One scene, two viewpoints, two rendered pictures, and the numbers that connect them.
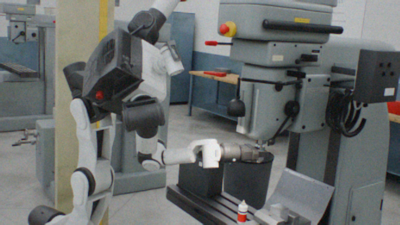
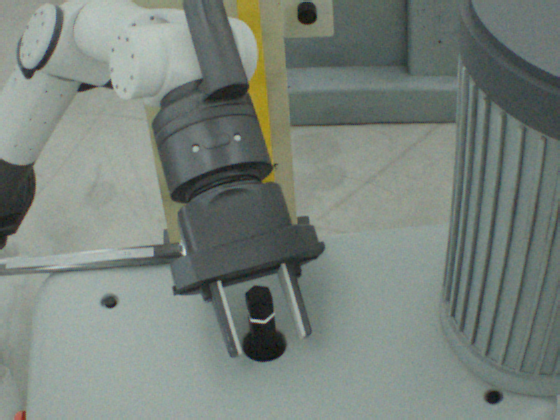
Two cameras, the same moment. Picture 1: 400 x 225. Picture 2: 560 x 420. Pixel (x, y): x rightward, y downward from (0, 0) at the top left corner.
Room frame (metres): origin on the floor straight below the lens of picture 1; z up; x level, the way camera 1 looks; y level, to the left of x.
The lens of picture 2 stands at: (1.41, -0.57, 2.54)
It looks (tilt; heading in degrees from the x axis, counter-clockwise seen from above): 46 degrees down; 37
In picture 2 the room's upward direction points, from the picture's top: 5 degrees counter-clockwise
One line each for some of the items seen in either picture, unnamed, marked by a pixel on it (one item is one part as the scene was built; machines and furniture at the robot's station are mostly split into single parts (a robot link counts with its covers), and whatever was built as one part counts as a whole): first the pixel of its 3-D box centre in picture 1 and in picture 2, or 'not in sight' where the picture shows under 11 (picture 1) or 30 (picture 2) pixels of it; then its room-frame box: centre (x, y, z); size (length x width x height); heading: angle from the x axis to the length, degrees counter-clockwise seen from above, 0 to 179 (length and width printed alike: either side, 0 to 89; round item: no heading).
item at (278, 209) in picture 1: (278, 213); not in sight; (1.67, -0.35, 1.01); 0.06 x 0.05 x 0.06; 35
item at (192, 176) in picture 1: (200, 171); not in sight; (2.14, -0.01, 1.00); 0.22 x 0.12 x 0.20; 47
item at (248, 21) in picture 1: (275, 20); (287, 393); (1.80, -0.27, 1.81); 0.47 x 0.26 x 0.16; 127
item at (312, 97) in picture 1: (294, 98); not in sight; (1.90, -0.42, 1.47); 0.24 x 0.19 x 0.26; 37
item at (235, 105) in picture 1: (236, 106); not in sight; (1.58, -0.13, 1.47); 0.07 x 0.07 x 0.06
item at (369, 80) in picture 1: (379, 75); not in sight; (1.70, -0.70, 1.62); 0.20 x 0.09 x 0.21; 127
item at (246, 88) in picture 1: (244, 108); not in sight; (1.72, -0.17, 1.45); 0.04 x 0.04 x 0.21; 37
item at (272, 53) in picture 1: (277, 52); not in sight; (1.81, -0.30, 1.68); 0.34 x 0.24 x 0.10; 127
